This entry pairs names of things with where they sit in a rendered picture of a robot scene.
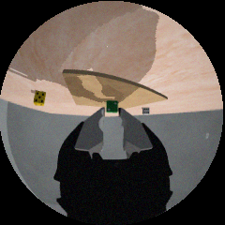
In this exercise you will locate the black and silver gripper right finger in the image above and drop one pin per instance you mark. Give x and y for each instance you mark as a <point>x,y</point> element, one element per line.
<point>138,137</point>

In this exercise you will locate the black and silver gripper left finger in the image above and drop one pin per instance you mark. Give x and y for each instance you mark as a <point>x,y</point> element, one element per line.
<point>81,143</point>

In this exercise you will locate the grey die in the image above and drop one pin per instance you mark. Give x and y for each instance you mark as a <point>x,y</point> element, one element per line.
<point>145,111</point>

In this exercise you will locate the yellow die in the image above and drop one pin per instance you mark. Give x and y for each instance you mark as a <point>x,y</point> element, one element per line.
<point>39,98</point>

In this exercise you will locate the tan flat mat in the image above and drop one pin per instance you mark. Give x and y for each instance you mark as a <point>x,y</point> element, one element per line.
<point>90,88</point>

